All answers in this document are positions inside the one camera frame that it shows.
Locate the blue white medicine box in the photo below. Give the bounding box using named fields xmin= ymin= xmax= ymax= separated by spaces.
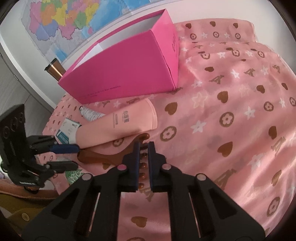
xmin=56 ymin=118 xmax=81 ymax=145

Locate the large pink cream tube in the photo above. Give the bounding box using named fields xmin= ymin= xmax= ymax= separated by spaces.
xmin=69 ymin=98 xmax=158 ymax=149

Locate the small white ointment tube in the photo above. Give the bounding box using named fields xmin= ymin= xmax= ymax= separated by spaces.
xmin=79 ymin=106 xmax=105 ymax=121

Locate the pink sweater forearm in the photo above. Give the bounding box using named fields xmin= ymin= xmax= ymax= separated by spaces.
xmin=1 ymin=179 xmax=59 ymax=200

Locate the pink patterned tablecloth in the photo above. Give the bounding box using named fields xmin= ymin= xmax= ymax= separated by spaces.
xmin=43 ymin=19 xmax=295 ymax=240

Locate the colourful wall map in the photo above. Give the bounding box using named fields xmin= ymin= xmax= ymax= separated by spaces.
xmin=21 ymin=0 xmax=168 ymax=63

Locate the pink aloe cream tube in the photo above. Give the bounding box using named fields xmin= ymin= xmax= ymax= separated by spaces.
xmin=65 ymin=169 xmax=83 ymax=185

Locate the grey wardrobe door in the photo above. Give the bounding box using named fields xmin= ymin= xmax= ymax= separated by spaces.
xmin=0 ymin=56 xmax=53 ymax=136

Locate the pink cardboard box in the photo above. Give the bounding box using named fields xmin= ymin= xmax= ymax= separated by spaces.
xmin=58 ymin=9 xmax=179 ymax=104

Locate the copper travel mug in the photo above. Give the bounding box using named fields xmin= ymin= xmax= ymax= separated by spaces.
xmin=44 ymin=58 xmax=66 ymax=81

